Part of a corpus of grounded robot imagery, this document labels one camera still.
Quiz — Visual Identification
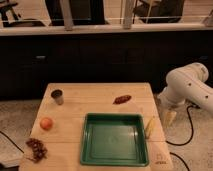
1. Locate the dark red pepper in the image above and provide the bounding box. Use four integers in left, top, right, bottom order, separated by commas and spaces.
113, 95, 132, 104

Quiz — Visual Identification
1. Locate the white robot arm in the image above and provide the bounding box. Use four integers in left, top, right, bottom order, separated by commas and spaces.
158, 63, 213, 127

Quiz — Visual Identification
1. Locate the green plastic tray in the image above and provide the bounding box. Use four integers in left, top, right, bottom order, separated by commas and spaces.
80, 113, 149, 167

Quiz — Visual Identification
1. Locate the yellow corn cob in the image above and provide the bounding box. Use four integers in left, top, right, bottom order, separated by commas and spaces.
145, 117, 155, 138

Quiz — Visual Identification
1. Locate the small metal cup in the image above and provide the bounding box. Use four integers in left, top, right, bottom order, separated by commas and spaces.
51, 89, 64, 105

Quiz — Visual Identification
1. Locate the orange fruit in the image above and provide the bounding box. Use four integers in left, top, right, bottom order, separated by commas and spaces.
40, 117, 53, 130

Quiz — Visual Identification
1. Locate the brown grape bunch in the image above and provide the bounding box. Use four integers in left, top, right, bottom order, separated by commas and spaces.
26, 138, 47, 163

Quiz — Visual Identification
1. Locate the dark low cabinet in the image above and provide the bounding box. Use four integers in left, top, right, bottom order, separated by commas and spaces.
0, 31, 213, 100

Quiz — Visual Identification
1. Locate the black chair background left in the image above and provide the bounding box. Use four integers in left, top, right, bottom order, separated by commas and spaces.
0, 0, 44, 28

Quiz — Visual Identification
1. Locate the black cable right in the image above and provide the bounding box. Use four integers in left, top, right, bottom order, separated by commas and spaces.
165, 104, 195, 147

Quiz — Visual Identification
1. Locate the black cable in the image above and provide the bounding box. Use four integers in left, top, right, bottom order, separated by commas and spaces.
0, 130, 25, 154
165, 104, 195, 147

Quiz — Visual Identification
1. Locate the black cable left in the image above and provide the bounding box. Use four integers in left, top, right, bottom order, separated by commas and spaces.
0, 130, 25, 154

